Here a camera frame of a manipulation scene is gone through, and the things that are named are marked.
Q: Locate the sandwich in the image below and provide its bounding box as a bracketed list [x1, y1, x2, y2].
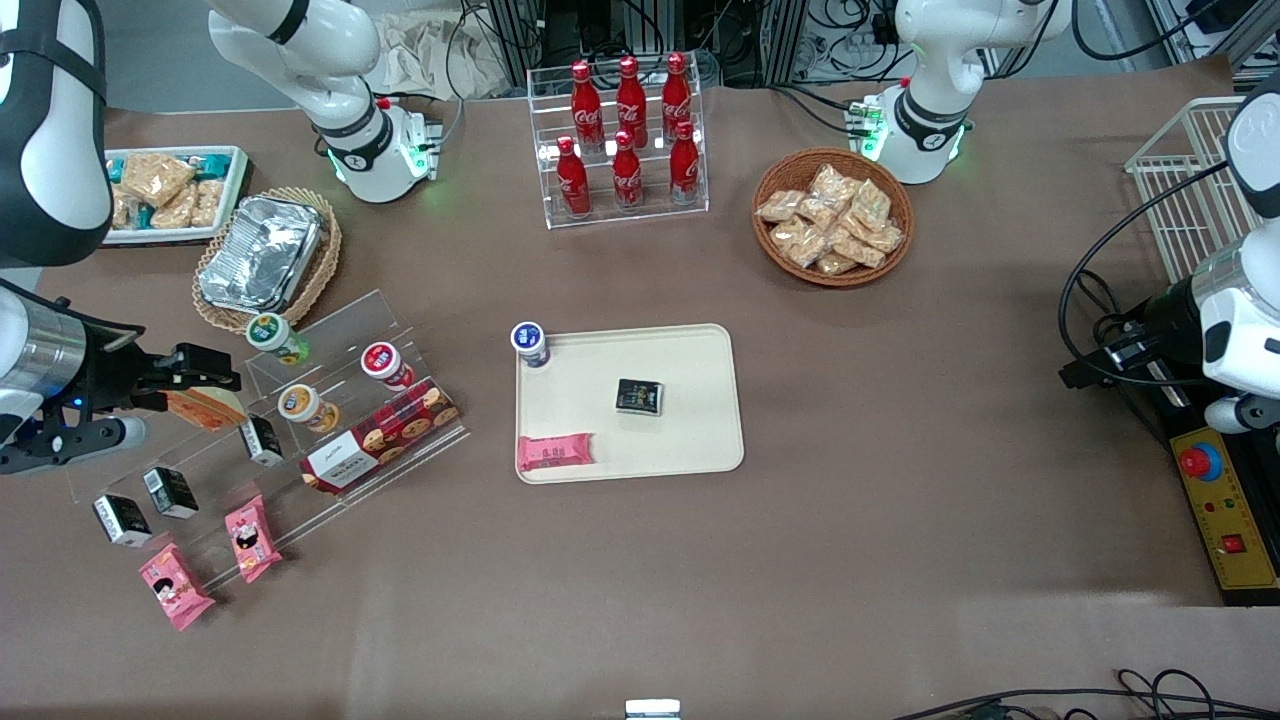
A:
[163, 388, 248, 432]

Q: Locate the white rectangular snack tray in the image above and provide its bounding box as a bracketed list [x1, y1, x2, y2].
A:
[100, 145, 251, 247]

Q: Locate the beige serving tray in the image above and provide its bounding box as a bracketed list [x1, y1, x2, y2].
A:
[514, 322, 747, 487]

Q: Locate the green cap yogurt bottle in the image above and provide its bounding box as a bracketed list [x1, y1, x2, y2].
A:
[246, 312, 312, 367]

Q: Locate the small black carton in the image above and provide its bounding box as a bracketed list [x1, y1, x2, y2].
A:
[92, 494, 154, 549]
[239, 414, 287, 470]
[142, 466, 200, 520]

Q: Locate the orange cap yogurt bottle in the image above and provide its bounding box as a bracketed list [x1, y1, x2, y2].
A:
[277, 384, 342, 435]

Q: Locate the aluminium foil container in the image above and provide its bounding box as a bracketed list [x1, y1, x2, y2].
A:
[197, 194, 324, 314]

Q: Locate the oval wicker basket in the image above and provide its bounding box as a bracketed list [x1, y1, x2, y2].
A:
[191, 187, 344, 336]

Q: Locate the pink snack packet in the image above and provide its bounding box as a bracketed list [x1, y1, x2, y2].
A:
[137, 542, 217, 633]
[223, 494, 284, 585]

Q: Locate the red cap yogurt bottle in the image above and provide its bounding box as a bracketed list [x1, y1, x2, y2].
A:
[360, 341, 416, 392]

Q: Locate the red cookie box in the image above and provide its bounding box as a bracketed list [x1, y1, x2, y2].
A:
[299, 379, 462, 497]

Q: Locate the clear acrylic stepped shelf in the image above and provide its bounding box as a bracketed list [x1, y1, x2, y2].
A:
[64, 289, 472, 593]

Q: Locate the large rice cracker packet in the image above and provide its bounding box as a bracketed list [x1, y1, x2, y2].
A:
[121, 152, 197, 209]

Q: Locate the yellow emergency stop box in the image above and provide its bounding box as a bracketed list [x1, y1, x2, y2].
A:
[1169, 424, 1280, 593]

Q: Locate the round wicker basket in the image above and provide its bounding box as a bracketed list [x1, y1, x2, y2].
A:
[751, 147, 917, 290]

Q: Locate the blue cap yogurt bottle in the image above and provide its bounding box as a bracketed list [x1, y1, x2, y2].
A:
[510, 320, 553, 370]

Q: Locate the pink wrapped bar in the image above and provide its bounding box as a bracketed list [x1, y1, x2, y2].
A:
[516, 432, 597, 474]

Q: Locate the crumpled beige cloth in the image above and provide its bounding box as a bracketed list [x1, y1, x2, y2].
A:
[372, 8, 513, 101]

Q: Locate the red cola bottle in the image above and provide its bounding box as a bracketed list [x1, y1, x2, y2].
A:
[555, 136, 592, 219]
[569, 61, 606, 153]
[615, 55, 650, 148]
[660, 52, 694, 141]
[610, 129, 645, 212]
[668, 121, 702, 207]

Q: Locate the small black box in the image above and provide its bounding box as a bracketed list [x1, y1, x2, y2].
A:
[614, 377, 667, 418]

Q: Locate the clear acrylic bottle rack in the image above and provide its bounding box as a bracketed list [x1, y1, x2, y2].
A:
[526, 61, 710, 232]

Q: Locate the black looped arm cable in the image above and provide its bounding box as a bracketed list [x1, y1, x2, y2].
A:
[1058, 160, 1233, 393]

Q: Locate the white wire basket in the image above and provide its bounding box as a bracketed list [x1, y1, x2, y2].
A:
[1124, 96, 1253, 287]

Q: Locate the black floor cable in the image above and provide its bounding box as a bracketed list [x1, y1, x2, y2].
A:
[890, 667, 1280, 720]

